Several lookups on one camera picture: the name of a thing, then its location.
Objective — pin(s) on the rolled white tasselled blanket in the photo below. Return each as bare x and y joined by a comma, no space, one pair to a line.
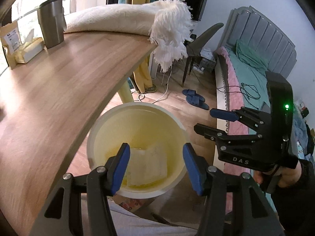
110,19

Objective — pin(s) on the dark grey chair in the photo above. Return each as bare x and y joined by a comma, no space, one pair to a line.
204,39

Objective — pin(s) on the green blanket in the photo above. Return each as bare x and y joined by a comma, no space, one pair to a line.
248,61

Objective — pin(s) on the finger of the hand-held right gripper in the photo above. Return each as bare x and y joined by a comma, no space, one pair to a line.
205,130
222,113

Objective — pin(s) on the brown cardboard box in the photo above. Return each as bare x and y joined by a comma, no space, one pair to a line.
130,202

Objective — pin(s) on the pale yellow waste bin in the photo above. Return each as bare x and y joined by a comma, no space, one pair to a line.
147,127

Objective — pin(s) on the person's right forearm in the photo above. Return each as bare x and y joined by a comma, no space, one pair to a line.
300,201

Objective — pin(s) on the large black monitor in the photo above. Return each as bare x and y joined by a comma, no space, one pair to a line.
194,5

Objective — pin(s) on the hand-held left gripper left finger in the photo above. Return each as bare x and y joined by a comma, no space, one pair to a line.
121,169

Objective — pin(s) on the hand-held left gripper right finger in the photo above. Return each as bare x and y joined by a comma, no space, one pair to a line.
194,169

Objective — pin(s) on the dark blue slipper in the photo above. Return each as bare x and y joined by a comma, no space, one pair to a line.
192,94
196,102

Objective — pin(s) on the yellow tissue box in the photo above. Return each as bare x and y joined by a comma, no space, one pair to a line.
27,51

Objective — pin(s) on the kraft paper pouch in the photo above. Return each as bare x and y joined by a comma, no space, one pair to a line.
9,39

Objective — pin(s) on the steel tumbler with lid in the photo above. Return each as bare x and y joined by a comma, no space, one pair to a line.
50,24

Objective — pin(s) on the yellow curtain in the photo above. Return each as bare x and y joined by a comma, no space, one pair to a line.
144,76

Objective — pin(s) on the person's leg in grey pants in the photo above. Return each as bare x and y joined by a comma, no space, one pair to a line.
147,226

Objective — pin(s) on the person's right hand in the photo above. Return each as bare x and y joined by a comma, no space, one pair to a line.
286,178

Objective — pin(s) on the pale yellow table leg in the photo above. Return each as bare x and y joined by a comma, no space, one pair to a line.
125,93

